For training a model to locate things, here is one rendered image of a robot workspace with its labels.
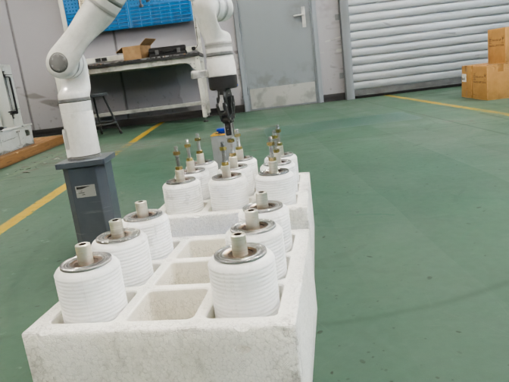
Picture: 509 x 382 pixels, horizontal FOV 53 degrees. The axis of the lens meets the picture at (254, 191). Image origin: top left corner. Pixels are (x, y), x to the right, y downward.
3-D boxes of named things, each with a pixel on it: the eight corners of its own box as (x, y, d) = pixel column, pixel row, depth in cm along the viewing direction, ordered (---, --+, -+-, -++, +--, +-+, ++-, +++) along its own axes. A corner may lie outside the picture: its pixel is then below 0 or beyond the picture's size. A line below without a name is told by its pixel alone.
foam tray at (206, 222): (158, 288, 127) (146, 219, 123) (194, 236, 165) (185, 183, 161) (314, 278, 122) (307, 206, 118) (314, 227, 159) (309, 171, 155)
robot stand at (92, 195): (74, 260, 156) (54, 164, 149) (88, 245, 170) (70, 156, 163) (121, 255, 156) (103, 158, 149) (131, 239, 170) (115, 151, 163)
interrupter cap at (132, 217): (117, 225, 96) (116, 221, 95) (132, 213, 103) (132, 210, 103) (155, 222, 94) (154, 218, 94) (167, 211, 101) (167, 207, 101)
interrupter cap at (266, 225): (226, 238, 80) (225, 234, 80) (235, 223, 87) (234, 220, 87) (273, 235, 79) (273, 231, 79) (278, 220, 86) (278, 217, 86)
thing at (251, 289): (217, 387, 72) (198, 269, 68) (230, 350, 81) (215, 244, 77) (284, 386, 71) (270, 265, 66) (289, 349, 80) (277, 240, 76)
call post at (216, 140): (223, 228, 169) (210, 136, 162) (226, 222, 176) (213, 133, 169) (243, 227, 168) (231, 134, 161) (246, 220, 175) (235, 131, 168)
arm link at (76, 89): (56, 48, 153) (67, 106, 157) (41, 48, 144) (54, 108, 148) (85, 45, 152) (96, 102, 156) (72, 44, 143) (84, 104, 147)
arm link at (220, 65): (199, 78, 138) (196, 55, 136) (239, 73, 135) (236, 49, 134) (189, 79, 129) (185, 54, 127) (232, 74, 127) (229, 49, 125)
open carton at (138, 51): (128, 62, 610) (125, 43, 605) (158, 58, 601) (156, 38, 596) (116, 62, 581) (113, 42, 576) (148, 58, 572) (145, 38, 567)
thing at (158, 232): (126, 314, 99) (109, 226, 95) (144, 292, 108) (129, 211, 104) (173, 311, 97) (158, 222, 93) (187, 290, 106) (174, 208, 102)
